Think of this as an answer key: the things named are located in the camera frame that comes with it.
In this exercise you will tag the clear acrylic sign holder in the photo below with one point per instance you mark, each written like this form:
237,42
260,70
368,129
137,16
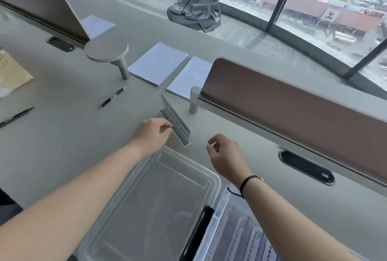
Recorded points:
178,126

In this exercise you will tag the brown paper envelope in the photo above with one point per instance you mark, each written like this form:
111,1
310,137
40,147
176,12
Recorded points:
12,68

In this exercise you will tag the black bin latch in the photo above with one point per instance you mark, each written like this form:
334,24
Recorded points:
200,230

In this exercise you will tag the person's right forearm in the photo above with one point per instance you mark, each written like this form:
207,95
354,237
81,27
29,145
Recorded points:
290,224

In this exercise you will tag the person's left forearm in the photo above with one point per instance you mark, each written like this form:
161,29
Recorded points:
69,197

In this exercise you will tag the white paper stack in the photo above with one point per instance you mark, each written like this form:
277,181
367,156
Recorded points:
189,78
97,25
158,62

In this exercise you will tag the black pen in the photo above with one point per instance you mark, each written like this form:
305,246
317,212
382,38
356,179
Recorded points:
113,97
15,117

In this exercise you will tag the person's left hand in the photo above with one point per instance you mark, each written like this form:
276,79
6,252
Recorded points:
148,135

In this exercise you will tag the person's right hand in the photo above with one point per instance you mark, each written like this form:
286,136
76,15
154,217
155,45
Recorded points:
226,159

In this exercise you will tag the clear plastic bin with papers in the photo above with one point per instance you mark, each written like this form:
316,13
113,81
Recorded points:
229,230

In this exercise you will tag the round gray desk stand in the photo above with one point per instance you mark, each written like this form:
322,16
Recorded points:
106,51

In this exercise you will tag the gray divider support post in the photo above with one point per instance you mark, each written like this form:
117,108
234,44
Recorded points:
195,99

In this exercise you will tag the person's left thumb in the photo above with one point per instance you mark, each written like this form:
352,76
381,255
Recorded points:
166,130

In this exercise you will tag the person's right thumb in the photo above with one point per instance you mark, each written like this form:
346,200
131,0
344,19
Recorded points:
212,148

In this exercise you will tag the printed paper sheets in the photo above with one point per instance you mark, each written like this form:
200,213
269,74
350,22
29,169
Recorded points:
242,239

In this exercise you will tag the empty clear plastic bin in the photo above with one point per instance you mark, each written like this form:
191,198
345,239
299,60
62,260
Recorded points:
151,206

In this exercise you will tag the brown desk divider panel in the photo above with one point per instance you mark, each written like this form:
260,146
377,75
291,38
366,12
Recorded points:
296,118
39,6

